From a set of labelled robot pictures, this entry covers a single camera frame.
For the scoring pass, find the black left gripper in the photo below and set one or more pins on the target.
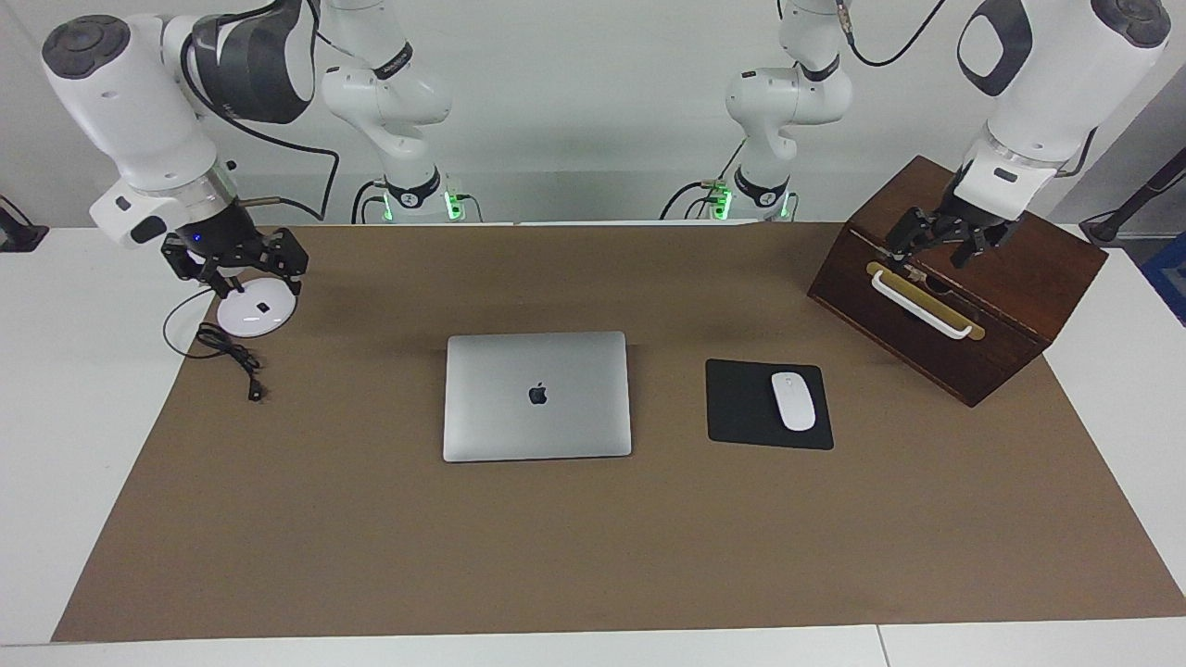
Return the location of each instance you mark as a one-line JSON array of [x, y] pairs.
[[973, 222]]

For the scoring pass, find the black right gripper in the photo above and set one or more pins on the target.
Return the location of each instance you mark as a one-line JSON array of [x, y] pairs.
[[222, 236]]

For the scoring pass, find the silver laptop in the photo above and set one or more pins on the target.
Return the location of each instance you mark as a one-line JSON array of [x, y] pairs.
[[537, 431]]

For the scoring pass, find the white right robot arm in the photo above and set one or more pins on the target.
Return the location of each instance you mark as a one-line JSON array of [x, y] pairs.
[[120, 102]]

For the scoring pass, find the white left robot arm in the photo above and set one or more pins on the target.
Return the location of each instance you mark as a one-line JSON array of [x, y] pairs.
[[1056, 83]]

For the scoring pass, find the dark brown wooden box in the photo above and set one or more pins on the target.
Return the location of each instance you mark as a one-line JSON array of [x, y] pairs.
[[1047, 296]]

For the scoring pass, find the black stand with pole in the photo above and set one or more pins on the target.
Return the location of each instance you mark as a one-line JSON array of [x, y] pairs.
[[1107, 227]]

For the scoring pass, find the white computer mouse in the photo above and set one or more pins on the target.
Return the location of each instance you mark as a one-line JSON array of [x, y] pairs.
[[793, 401]]

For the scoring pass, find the small black stand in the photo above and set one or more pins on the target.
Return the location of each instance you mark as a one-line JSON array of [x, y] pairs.
[[18, 239]]

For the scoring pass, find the blue object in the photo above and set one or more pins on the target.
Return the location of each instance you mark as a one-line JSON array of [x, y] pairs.
[[1169, 273]]

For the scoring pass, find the black mouse pad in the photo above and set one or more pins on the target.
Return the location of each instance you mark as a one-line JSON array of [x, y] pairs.
[[741, 408]]

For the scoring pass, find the brown paper table mat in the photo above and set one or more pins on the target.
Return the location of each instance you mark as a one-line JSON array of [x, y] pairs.
[[556, 556]]

